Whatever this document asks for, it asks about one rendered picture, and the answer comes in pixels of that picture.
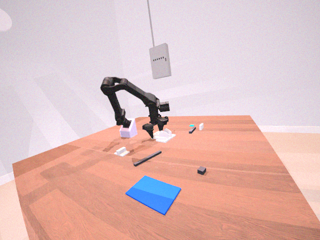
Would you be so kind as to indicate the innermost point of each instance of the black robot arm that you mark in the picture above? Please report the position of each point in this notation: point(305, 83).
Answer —
point(153, 103)

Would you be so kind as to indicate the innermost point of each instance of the blue flat plate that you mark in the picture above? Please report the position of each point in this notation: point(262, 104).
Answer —
point(155, 194)

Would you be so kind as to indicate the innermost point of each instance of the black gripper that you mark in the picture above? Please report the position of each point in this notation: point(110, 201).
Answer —
point(150, 127)

